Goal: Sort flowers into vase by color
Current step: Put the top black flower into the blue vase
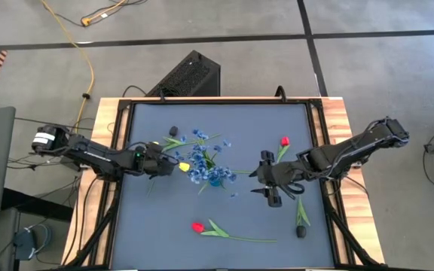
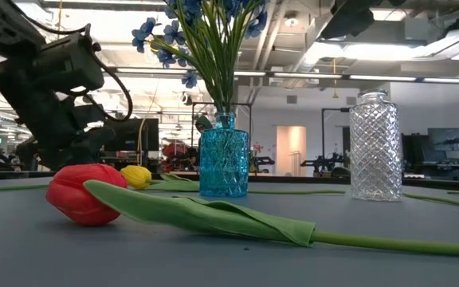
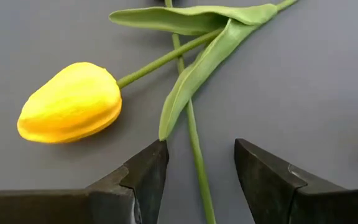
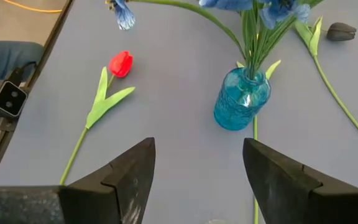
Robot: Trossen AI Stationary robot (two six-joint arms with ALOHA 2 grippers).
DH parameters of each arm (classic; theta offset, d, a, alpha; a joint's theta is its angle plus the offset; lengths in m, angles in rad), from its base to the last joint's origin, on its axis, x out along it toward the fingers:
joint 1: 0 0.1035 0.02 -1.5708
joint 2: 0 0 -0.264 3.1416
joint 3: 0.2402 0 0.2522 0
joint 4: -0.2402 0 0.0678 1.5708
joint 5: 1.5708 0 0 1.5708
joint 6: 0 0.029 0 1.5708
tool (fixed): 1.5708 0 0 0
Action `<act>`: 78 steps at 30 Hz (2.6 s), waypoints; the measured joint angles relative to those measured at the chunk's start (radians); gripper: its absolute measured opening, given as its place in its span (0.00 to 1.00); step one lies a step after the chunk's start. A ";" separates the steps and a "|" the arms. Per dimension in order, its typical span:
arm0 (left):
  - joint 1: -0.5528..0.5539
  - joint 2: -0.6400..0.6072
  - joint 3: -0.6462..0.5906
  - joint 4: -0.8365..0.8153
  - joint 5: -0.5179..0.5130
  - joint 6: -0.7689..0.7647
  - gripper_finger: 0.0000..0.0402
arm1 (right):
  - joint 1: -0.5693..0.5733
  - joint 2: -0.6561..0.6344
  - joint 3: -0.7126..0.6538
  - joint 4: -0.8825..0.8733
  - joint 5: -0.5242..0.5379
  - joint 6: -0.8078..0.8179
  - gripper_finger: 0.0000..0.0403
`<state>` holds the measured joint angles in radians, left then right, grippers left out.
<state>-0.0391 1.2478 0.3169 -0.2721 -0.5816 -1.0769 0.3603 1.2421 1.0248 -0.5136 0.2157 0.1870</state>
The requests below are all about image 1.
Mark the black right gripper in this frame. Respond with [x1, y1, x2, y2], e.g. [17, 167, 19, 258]
[249, 150, 305, 209]

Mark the black looped cable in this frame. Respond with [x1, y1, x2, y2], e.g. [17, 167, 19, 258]
[274, 85, 288, 102]

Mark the grey power adapter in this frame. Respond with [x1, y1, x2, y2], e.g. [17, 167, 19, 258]
[13, 224, 52, 261]

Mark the yellow extension cable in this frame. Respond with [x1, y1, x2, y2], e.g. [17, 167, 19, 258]
[39, 0, 127, 142]

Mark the yellow artificial tulip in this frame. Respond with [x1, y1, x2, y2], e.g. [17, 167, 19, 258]
[151, 133, 222, 152]
[179, 162, 254, 176]

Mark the black computer tower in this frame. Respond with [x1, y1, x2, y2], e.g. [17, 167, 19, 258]
[145, 50, 222, 98]

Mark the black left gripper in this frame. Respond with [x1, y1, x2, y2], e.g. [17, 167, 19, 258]
[138, 142, 181, 178]

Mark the thin black cable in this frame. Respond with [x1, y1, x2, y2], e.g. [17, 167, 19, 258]
[14, 117, 94, 132]

